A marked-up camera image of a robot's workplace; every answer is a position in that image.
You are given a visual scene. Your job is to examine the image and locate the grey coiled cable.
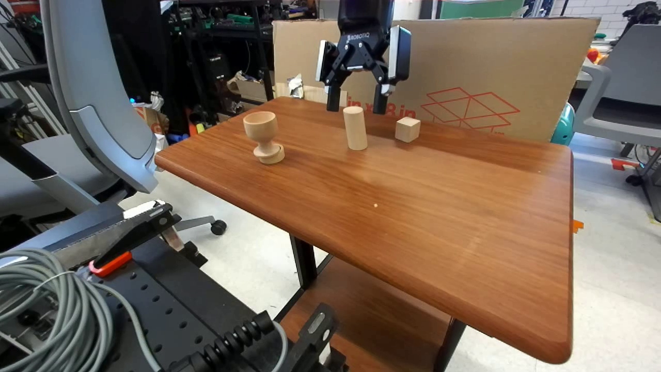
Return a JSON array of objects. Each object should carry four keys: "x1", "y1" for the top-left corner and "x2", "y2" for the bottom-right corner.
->
[{"x1": 0, "y1": 246, "x2": 163, "y2": 372}]

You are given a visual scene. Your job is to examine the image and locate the black table leg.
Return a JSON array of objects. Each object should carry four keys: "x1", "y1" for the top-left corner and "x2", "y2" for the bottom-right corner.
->
[
  {"x1": 286, "y1": 233, "x2": 320, "y2": 287},
  {"x1": 431, "y1": 319, "x2": 469, "y2": 372}
]

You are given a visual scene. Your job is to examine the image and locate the grey highback office chair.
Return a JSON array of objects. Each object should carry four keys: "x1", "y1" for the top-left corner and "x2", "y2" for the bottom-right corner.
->
[{"x1": 0, "y1": 0, "x2": 229, "y2": 271}]

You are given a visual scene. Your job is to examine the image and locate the large flat cardboard sheet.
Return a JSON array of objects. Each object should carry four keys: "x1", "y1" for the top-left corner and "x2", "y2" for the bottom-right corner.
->
[{"x1": 271, "y1": 16, "x2": 600, "y2": 146}]

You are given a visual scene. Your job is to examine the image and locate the white grey office chair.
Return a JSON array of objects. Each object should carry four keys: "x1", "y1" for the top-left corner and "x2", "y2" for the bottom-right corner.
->
[{"x1": 573, "y1": 23, "x2": 661, "y2": 224}]

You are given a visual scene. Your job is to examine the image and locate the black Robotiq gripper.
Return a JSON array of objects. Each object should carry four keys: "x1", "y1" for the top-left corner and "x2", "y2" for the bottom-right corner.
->
[{"x1": 313, "y1": 24, "x2": 413, "y2": 115}]

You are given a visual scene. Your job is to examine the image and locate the black cluttered storage shelf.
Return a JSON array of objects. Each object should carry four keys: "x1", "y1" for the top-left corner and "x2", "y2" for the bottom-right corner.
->
[{"x1": 161, "y1": 0, "x2": 277, "y2": 137}]

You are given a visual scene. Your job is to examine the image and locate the green board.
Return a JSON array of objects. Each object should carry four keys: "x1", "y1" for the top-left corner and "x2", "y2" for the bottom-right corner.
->
[{"x1": 439, "y1": 0, "x2": 526, "y2": 21}]

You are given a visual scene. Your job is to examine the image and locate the small wooden cube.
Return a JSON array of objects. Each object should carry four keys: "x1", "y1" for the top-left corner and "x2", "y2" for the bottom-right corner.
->
[{"x1": 392, "y1": 115, "x2": 424, "y2": 145}]

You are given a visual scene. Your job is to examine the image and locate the wooden table lower shelf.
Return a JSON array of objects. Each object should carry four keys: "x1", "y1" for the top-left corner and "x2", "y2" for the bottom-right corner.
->
[{"x1": 274, "y1": 254, "x2": 457, "y2": 372}]

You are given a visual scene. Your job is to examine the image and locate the light wooden goblet cup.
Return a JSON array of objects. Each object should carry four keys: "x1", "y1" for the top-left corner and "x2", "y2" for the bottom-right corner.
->
[{"x1": 241, "y1": 110, "x2": 286, "y2": 165}]

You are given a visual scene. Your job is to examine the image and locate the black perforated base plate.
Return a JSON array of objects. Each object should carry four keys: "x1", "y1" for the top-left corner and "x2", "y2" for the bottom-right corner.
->
[{"x1": 80, "y1": 233, "x2": 339, "y2": 372}]

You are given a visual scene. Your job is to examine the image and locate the black corrugated cable conduit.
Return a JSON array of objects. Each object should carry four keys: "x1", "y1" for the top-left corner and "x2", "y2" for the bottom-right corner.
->
[{"x1": 166, "y1": 313, "x2": 277, "y2": 372}]

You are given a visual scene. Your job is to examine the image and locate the crumpled white paper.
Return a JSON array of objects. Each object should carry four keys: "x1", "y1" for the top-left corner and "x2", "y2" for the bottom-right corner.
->
[{"x1": 284, "y1": 72, "x2": 306, "y2": 99}]

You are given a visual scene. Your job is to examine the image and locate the red black floor clamp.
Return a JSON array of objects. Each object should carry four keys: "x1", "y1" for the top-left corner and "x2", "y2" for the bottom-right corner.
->
[{"x1": 609, "y1": 156, "x2": 642, "y2": 173}]

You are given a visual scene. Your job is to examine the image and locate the light wooden cylinder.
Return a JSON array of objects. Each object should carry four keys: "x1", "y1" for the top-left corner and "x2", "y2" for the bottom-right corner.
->
[{"x1": 340, "y1": 104, "x2": 369, "y2": 153}]

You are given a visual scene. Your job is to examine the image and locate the small beige box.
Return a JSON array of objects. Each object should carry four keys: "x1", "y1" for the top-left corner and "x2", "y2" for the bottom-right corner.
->
[{"x1": 229, "y1": 71, "x2": 271, "y2": 106}]

